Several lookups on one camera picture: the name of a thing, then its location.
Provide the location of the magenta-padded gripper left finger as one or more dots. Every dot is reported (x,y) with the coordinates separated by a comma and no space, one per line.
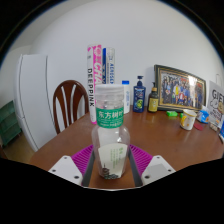
(66,166)

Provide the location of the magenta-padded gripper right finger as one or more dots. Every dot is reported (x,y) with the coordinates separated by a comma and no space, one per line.
(156,166)

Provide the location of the clear green-labelled drink bottle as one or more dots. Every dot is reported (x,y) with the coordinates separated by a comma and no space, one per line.
(110,140)

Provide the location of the green packet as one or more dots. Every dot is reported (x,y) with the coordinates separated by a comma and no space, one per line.
(172,113)

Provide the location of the flat round red coaster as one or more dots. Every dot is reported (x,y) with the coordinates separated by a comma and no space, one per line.
(199,126)

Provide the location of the dark wooden chair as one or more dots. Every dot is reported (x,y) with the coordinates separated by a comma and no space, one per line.
(60,103)

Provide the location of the brown pump bottle yellow label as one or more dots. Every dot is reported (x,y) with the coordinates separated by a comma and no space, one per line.
(153,101)

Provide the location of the blue tissue pack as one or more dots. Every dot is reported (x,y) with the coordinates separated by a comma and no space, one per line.
(203,115)

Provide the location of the dark blue pump bottle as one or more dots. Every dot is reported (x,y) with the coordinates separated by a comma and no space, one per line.
(139,98)

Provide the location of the green cabinet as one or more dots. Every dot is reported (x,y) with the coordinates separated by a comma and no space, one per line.
(8,123)

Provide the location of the white refrigerator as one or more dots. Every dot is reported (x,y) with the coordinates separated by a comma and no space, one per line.
(33,100)

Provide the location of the black-framed group picture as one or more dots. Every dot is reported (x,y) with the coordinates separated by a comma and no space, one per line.
(178,88)

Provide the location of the white paper gift bag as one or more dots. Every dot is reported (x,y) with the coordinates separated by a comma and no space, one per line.
(216,103)

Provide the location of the pink tube box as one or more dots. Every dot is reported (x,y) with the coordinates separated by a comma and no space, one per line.
(94,73)

